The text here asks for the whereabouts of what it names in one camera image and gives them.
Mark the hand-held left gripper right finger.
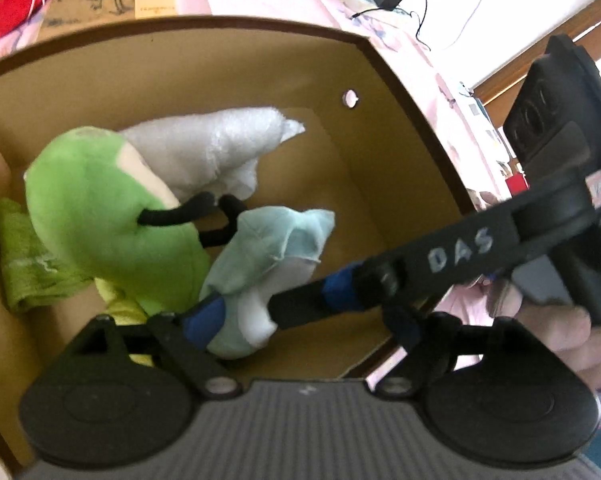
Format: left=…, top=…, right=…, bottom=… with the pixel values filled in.
left=375, top=305, right=531, bottom=401

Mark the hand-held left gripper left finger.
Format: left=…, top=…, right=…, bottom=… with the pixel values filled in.
left=70, top=294, right=244, bottom=401

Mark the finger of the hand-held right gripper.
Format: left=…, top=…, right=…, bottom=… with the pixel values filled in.
left=266, top=255, right=400, bottom=332

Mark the light blue sock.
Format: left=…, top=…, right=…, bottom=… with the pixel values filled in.
left=200, top=206, right=336, bottom=360

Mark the brown cardboard box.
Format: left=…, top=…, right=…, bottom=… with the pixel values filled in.
left=0, top=14, right=476, bottom=480

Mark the person's right hand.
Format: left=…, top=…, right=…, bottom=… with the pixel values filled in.
left=487, top=275, right=601, bottom=392

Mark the yellow green cloth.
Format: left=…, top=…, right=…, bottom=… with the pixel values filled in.
left=94, top=280, right=154, bottom=367

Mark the stack of folded cloths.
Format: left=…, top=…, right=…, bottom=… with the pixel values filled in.
left=461, top=80, right=529, bottom=203

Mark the white cloth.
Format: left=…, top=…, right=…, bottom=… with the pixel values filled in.
left=120, top=106, right=306, bottom=206

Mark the green towel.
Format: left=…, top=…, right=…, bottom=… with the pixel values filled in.
left=0, top=197, right=96, bottom=316

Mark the flat brown cardboard sheet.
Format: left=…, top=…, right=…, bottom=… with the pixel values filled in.
left=40, top=0, right=141, bottom=28

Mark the wooden door frame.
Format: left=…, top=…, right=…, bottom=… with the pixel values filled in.
left=471, top=0, right=601, bottom=106

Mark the white cable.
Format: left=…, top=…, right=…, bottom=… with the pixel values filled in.
left=451, top=0, right=512, bottom=43

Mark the black cable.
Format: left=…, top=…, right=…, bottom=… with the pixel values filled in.
left=395, top=0, right=432, bottom=52

